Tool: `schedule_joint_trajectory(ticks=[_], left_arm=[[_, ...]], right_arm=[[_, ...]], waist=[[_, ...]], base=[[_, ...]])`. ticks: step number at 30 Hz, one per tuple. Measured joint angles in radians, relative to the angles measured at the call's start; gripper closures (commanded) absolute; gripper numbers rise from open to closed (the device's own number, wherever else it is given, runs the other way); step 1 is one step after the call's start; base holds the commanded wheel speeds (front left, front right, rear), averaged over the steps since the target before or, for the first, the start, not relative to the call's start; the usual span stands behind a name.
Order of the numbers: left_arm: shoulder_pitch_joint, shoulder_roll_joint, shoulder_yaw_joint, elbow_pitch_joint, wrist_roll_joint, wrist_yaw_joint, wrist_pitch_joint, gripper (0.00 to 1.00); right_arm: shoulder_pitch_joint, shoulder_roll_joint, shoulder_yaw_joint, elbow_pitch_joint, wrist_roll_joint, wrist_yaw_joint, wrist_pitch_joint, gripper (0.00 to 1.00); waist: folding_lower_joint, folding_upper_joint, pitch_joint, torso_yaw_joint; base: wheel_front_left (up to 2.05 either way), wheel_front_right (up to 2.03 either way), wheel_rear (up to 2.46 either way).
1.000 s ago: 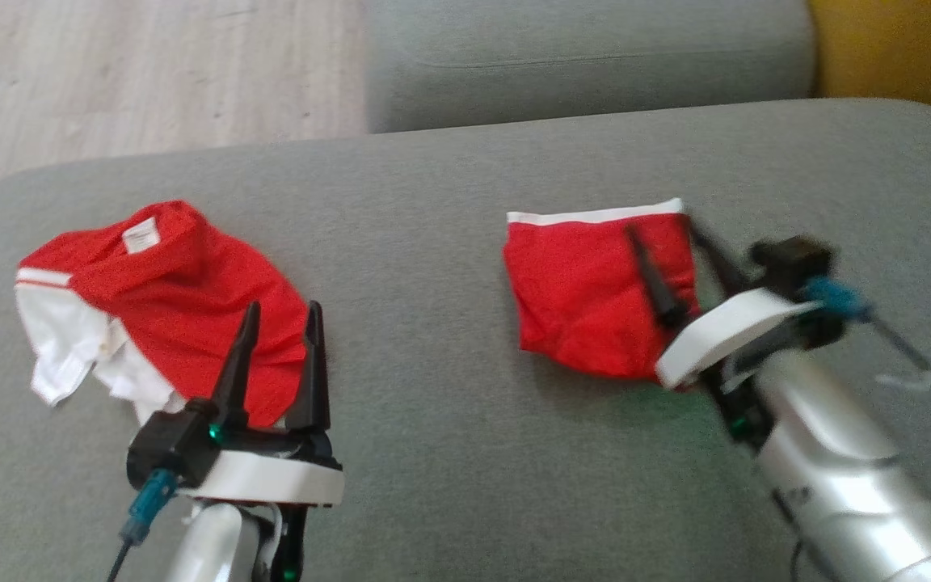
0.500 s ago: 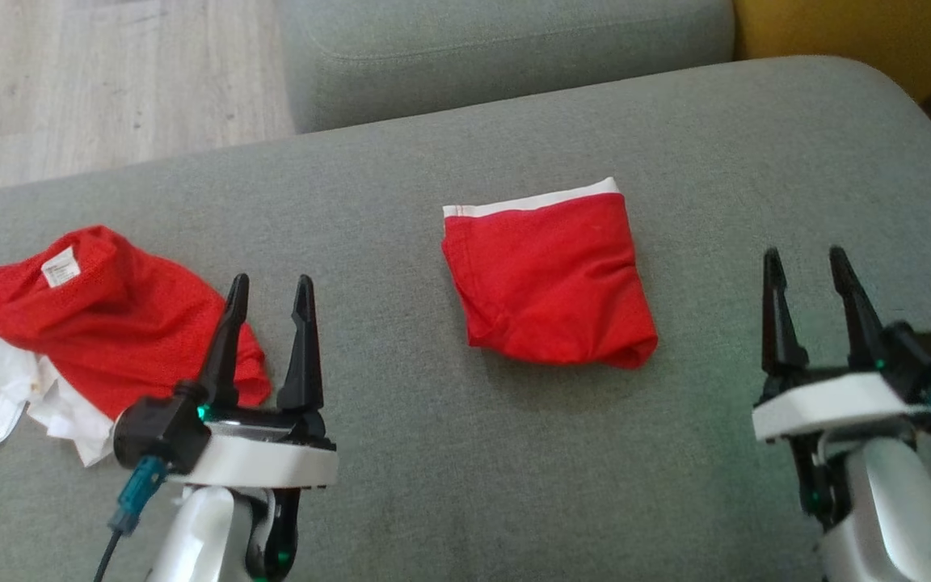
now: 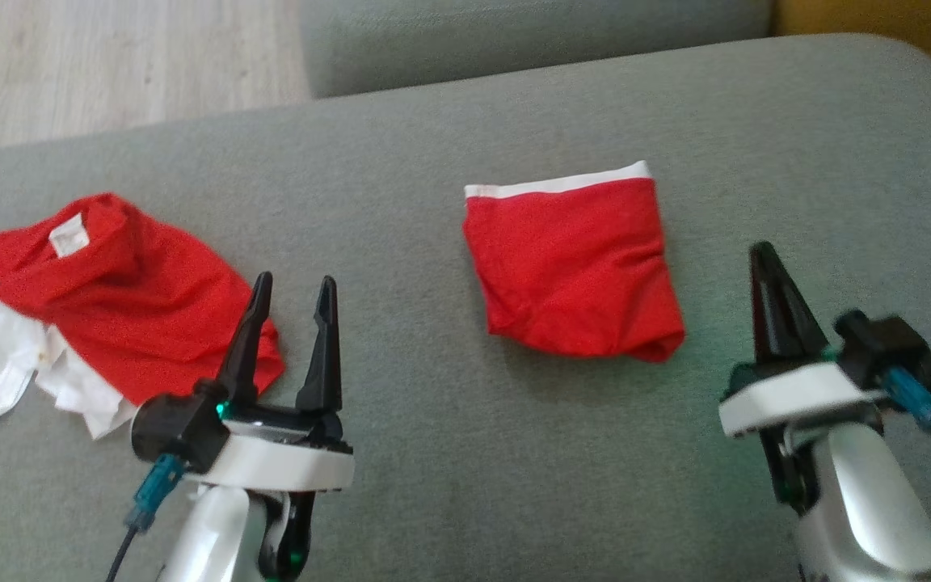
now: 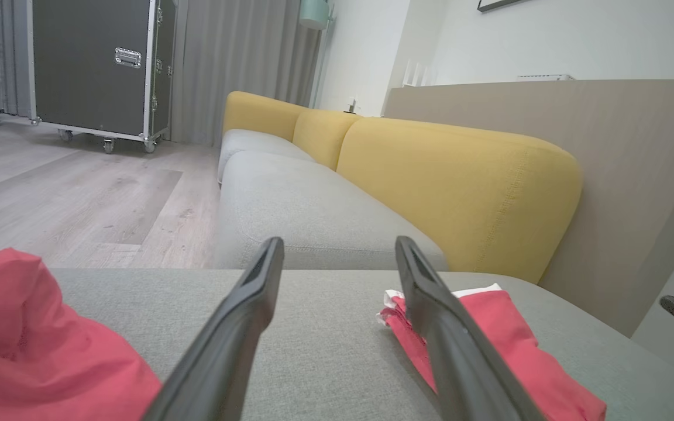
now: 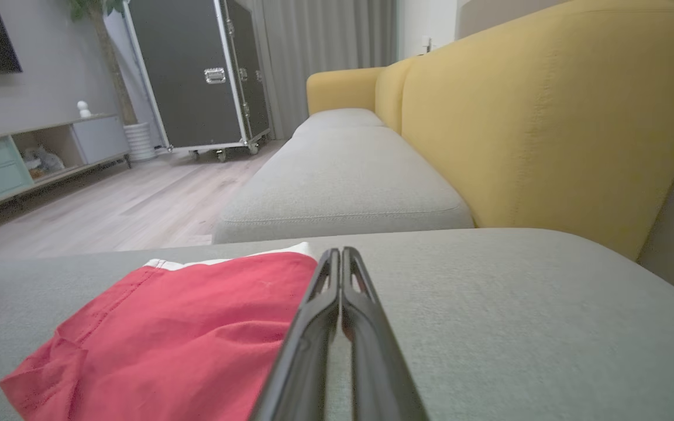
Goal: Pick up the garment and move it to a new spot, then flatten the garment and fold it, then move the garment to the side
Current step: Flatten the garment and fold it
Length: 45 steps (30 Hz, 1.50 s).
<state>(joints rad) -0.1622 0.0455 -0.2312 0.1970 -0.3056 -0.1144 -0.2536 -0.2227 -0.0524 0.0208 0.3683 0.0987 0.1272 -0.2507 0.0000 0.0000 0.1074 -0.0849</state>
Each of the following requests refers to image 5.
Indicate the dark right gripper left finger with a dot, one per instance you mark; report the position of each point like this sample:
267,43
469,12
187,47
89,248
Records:
308,351

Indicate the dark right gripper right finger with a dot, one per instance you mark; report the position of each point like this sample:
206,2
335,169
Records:
378,362

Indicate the red jersey with white sleeves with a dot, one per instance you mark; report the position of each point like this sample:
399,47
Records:
185,333

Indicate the large grey sofa seat cushion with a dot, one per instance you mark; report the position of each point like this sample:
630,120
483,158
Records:
518,327

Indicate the white ribbed plant pot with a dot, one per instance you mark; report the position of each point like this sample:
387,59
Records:
140,141

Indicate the grey curtain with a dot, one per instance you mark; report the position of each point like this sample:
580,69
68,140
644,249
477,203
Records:
325,52

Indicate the black flight case on wheels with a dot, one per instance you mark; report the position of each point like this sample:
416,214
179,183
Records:
188,70

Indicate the grey plush toy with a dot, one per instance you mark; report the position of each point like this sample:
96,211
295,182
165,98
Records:
44,161

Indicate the small white figurine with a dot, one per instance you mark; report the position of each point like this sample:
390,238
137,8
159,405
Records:
83,110

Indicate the green potted tree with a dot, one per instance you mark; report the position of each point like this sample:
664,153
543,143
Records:
112,64

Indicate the white wall socket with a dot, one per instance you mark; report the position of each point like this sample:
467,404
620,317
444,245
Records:
426,45

